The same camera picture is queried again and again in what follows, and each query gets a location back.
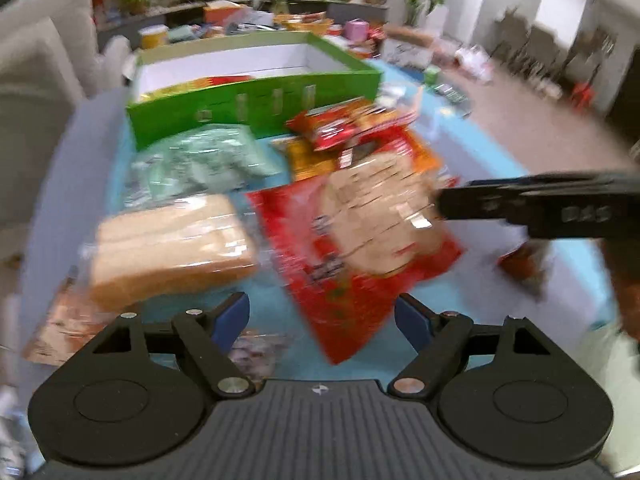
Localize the large red pastry bag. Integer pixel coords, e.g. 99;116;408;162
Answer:
247;127;464;365

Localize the clear bag sliced bread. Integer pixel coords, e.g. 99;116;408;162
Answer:
82;194;258;312

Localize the green snack packet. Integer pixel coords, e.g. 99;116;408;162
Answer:
122;124;280;209

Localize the yellow snack packet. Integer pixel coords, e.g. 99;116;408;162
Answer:
139;75;253;102

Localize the person right hand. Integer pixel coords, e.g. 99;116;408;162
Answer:
601;240;640;340

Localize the brown nut snack box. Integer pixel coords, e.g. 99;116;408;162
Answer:
22;280;141;367

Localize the small red bread packet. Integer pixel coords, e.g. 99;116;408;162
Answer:
285;98;418;152

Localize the white plastic bag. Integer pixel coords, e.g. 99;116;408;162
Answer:
454;44;494;84

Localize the white blue carton box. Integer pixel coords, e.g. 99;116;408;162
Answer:
381;27;437;70

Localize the orange cracker packet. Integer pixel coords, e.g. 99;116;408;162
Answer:
270;136;338;182

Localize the tall leafy potted plant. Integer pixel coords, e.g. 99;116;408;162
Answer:
404;0;445;27

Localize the pink small box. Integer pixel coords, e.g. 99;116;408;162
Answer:
343;18;369;42

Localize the yellow woven basket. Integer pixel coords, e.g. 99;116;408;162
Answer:
284;12;334;36

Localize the green cardboard box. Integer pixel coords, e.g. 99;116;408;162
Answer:
127;32;382;151

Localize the grey sofa armchair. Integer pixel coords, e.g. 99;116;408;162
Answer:
1;0;131;260

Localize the orange tissue box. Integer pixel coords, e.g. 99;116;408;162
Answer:
203;0;245;26

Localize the yellow cylindrical tin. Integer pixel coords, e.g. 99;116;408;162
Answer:
138;24;168;50

